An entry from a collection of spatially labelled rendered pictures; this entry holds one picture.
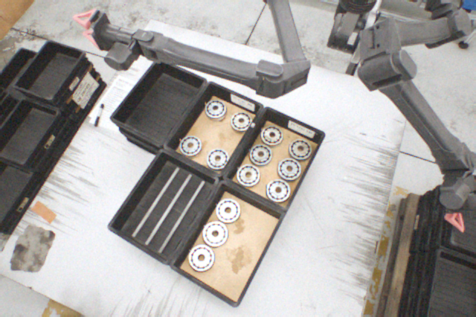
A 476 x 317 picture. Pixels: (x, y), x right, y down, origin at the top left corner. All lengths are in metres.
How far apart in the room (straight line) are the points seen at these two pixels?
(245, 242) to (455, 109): 2.14
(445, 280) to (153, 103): 1.76
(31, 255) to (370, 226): 1.55
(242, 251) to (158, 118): 0.75
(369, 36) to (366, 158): 0.95
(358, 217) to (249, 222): 0.52
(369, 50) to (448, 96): 2.25
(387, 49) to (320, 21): 2.40
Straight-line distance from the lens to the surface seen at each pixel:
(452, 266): 2.10
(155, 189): 1.47
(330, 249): 1.53
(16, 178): 2.53
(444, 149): 1.00
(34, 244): 1.78
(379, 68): 0.81
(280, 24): 1.00
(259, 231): 1.37
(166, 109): 1.63
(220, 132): 1.52
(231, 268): 1.35
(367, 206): 1.62
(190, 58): 0.94
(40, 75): 2.54
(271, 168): 1.44
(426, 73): 3.10
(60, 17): 3.66
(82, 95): 2.43
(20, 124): 2.55
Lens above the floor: 2.18
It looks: 68 degrees down
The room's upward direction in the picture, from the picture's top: 5 degrees counter-clockwise
